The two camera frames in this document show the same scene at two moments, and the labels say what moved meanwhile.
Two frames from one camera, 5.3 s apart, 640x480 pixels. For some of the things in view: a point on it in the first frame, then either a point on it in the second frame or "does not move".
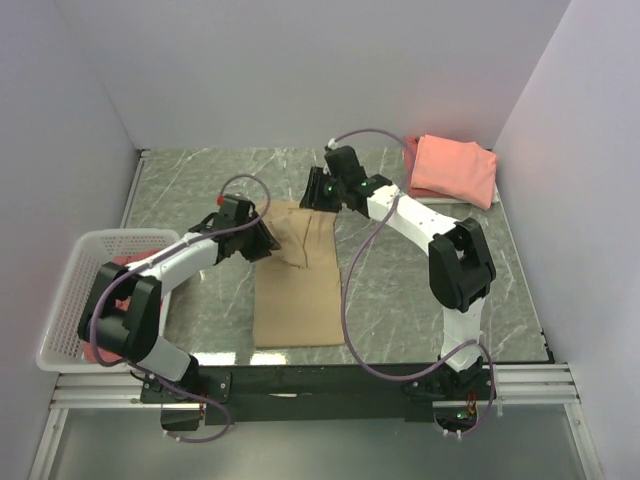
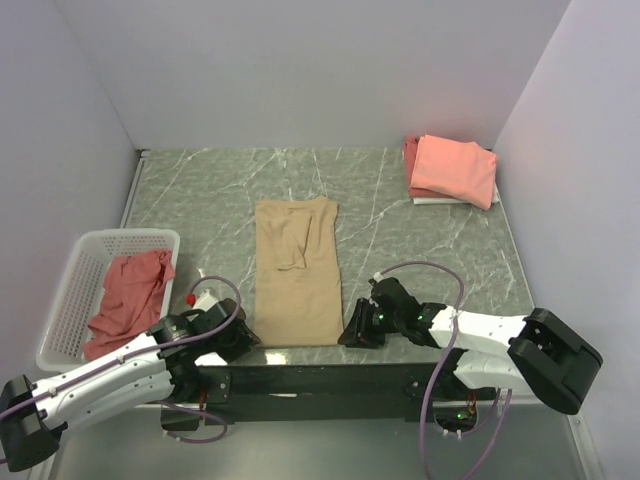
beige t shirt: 297,302 does not move
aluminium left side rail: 144,154 does not move
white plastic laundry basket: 63,349 does not move
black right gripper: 312,196 to 358,334
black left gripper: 265,242 to 243,336
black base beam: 258,394 does not move
